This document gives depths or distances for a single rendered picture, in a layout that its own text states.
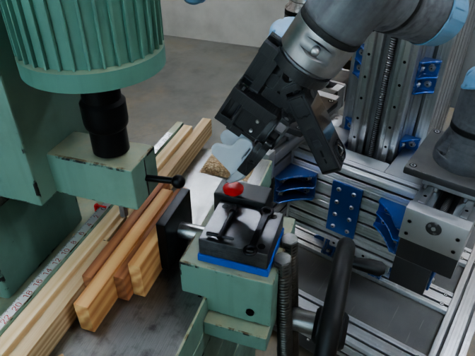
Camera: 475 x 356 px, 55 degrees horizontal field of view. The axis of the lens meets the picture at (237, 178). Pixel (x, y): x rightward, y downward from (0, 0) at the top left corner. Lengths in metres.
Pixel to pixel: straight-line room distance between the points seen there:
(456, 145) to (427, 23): 0.61
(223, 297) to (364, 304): 0.99
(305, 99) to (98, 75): 0.23
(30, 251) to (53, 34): 0.46
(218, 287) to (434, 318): 1.08
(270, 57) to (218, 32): 3.74
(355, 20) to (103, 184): 0.40
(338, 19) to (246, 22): 3.66
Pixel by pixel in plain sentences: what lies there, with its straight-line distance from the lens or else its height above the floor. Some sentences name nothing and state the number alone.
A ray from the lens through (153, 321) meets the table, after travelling 0.65.
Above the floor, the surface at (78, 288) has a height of 0.94.
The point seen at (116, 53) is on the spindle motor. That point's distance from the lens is 0.52.
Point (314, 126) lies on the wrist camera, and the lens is 0.54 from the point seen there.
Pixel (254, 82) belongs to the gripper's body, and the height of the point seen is 1.20.
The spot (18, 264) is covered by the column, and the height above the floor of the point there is 0.85.
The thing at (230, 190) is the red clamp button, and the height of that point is 1.02.
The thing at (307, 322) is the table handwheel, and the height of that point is 0.82.
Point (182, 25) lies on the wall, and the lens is 4.40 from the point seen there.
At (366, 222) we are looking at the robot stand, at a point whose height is 0.58.
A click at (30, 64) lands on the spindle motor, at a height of 1.23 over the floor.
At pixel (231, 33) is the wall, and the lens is 4.21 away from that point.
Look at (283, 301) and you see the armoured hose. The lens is 0.68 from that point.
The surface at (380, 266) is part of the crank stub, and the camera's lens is 0.79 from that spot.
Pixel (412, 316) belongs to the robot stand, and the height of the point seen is 0.21.
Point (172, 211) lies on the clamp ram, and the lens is 0.66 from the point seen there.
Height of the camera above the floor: 1.42
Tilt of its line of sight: 36 degrees down
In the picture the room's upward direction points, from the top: straight up
